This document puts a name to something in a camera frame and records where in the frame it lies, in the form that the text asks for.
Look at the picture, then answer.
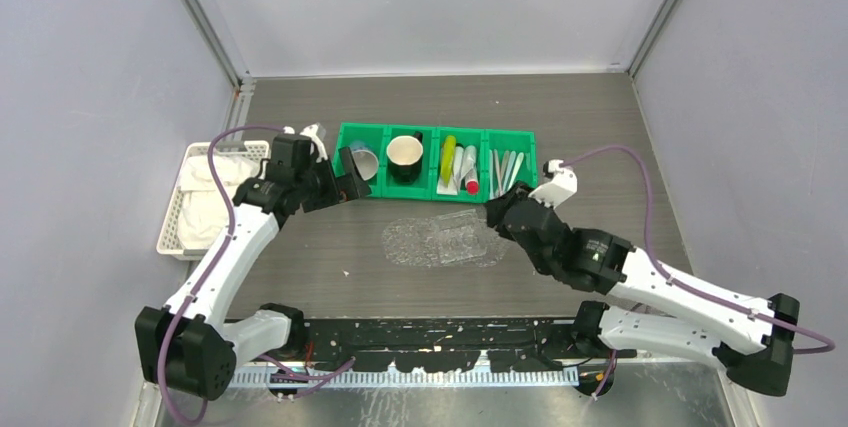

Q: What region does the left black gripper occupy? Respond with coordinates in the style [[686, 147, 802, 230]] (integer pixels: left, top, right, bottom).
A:
[[295, 147, 370, 213]]

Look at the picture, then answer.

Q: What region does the green compartment bin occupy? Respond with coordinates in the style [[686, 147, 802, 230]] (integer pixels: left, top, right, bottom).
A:
[[336, 122, 539, 204]]

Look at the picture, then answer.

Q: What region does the yellow-green toothpaste tube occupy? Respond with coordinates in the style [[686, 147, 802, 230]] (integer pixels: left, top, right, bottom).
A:
[[439, 134, 457, 187]]

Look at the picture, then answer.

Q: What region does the clear plastic bag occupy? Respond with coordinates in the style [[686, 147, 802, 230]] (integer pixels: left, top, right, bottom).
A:
[[424, 209, 500, 268]]

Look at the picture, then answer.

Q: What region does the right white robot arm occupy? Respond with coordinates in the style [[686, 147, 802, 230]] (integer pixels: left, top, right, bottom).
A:
[[484, 182, 800, 397]]

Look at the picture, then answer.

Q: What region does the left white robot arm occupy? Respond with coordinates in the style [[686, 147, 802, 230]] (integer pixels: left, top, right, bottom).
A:
[[134, 133, 371, 401]]

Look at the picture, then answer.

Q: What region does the light blue toothbrush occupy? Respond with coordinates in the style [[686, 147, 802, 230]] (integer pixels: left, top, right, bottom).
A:
[[489, 149, 497, 200]]

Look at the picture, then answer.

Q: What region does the pink toothbrush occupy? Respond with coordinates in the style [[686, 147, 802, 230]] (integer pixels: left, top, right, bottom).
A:
[[493, 149, 505, 198]]

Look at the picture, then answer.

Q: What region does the pale blue toothbrush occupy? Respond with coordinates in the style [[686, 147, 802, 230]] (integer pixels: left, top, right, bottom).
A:
[[505, 151, 516, 192]]

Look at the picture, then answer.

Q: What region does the beige toothbrush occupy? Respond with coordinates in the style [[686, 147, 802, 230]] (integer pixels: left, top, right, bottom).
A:
[[498, 151, 510, 195]]

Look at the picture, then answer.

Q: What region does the white red-cap toothpaste tube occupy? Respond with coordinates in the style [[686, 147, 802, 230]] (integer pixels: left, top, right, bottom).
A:
[[463, 162, 480, 196]]

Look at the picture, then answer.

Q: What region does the white orange-print toothpaste tube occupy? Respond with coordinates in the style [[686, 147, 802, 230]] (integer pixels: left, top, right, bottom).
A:
[[436, 174, 459, 197]]

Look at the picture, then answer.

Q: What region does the pale mint toothpaste tube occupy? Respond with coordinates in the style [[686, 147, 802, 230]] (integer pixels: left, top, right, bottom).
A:
[[450, 144, 464, 185]]

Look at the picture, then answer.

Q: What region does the blue mug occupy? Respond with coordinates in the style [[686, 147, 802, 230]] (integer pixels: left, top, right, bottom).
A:
[[348, 140, 380, 181]]

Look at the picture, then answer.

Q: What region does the dark green mug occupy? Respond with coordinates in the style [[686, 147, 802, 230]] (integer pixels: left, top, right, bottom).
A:
[[386, 131, 424, 185]]

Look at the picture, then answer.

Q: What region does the white cloth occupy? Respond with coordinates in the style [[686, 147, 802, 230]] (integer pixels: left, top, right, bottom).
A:
[[177, 154, 260, 250]]

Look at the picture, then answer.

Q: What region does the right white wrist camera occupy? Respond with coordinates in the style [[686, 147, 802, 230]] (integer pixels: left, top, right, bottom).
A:
[[529, 159, 578, 209]]

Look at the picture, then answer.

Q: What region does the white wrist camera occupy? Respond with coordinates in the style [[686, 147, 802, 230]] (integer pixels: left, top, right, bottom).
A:
[[283, 123, 329, 162], [529, 159, 578, 209]]

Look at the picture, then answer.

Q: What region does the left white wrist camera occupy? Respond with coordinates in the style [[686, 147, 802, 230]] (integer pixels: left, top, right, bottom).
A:
[[283, 123, 329, 162]]

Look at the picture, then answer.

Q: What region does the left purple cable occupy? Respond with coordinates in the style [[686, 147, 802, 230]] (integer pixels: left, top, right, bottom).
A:
[[160, 124, 356, 427]]

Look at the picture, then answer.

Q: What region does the purple cable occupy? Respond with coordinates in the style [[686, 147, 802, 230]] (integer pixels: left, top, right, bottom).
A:
[[561, 144, 836, 399], [160, 124, 356, 427]]

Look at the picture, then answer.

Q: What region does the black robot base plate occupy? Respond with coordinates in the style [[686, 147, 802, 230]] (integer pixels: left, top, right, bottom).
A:
[[266, 317, 610, 373]]

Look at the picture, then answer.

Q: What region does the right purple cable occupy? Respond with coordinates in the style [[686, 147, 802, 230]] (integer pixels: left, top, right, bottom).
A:
[[561, 144, 836, 399]]

